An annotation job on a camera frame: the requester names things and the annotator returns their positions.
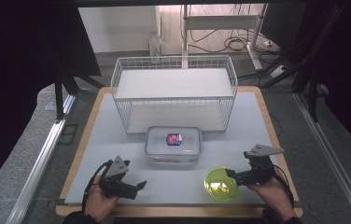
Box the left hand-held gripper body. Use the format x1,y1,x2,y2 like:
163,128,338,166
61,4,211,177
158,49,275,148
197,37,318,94
98,155,139,201

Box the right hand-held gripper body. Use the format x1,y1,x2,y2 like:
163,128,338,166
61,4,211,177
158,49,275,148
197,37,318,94
237,143,286,187

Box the green translucent bowl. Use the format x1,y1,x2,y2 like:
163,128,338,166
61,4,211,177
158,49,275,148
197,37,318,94
204,165,240,203

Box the person's left hand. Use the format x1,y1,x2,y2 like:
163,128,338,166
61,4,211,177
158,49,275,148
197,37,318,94
84,175,120,223

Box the clear plastic container with lid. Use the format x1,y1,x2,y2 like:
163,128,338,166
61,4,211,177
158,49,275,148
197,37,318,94
144,125,204,165

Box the black metal stand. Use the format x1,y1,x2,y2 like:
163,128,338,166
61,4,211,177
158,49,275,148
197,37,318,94
289,66,322,123
53,60,105,122

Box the white power strip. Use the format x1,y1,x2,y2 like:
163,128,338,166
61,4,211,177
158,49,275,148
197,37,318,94
269,64,288,79

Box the clear plastic bottle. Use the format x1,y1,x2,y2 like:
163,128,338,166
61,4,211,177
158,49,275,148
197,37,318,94
147,32,171,64

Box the black curtain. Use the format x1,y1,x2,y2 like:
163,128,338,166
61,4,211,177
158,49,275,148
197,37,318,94
0,0,103,202
301,0,351,153

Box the dark monitor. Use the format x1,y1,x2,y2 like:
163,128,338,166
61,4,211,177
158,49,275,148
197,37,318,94
260,3,308,49

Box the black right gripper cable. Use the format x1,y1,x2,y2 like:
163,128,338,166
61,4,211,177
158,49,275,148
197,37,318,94
271,163,295,209

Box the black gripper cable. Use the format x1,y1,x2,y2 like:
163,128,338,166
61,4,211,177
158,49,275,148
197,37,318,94
81,160,114,214
271,163,295,209

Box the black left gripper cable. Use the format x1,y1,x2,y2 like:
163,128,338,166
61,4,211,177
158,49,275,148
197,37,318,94
81,160,114,214

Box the aluminium rail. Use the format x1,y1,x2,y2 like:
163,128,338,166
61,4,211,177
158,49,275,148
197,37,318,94
6,93,77,224
292,92,351,224

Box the white wire rack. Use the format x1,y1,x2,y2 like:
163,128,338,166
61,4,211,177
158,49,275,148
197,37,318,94
110,55,239,134

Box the black floor cables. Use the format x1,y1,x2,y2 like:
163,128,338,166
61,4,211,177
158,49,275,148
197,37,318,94
189,29,289,82

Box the white desk frame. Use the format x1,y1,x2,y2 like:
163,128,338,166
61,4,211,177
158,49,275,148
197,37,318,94
181,3,269,72

